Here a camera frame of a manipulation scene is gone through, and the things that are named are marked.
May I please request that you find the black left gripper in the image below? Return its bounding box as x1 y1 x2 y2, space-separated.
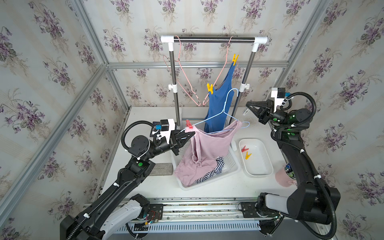
144 129 193 162

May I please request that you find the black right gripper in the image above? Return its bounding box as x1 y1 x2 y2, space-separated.
247 101 292 131

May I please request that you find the red clothespin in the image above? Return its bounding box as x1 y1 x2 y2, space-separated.
186 120 193 129
241 146 249 153

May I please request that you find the grey clothespin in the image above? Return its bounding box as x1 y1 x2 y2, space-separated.
243 108 250 116

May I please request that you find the pink tank top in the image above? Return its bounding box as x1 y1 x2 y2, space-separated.
174 121 243 187

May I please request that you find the light blue wire hanger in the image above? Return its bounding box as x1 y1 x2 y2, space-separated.
179 87 251 135

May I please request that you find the blue white striped tank top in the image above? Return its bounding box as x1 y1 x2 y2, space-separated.
195 156 225 184

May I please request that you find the pink wire hanger striped top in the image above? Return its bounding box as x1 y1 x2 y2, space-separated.
162 35 202 107

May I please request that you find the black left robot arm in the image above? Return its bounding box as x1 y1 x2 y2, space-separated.
60 120 195 240

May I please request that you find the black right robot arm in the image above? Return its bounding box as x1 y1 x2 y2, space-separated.
246 92 341 240

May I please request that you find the white metal clothes rack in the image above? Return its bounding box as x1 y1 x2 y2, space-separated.
161 36 268 127

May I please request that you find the grey rectangular sponge pad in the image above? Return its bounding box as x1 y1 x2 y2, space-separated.
150 163 173 177

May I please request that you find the white plastic tray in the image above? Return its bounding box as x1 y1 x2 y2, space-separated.
239 139 274 178

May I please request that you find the white perforated plastic basket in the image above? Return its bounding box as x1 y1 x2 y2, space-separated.
171 143 242 191

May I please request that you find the yellow lower clothespin blue top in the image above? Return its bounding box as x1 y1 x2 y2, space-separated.
207 84 214 95

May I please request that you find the yellow clothespin blue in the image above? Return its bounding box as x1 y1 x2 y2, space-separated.
207 84 214 95
232 54 239 66

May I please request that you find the yellow upper clothespin blue top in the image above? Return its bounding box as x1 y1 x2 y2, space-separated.
232 54 239 66

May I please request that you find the pink pen cup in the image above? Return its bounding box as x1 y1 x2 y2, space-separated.
275 164 297 188

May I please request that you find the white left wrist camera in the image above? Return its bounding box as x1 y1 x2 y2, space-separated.
150 119 176 143

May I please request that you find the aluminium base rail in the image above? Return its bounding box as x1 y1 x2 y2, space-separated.
113 196 301 235

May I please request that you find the pink wire hanger blue top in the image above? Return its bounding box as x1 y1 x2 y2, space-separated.
203 36 234 106

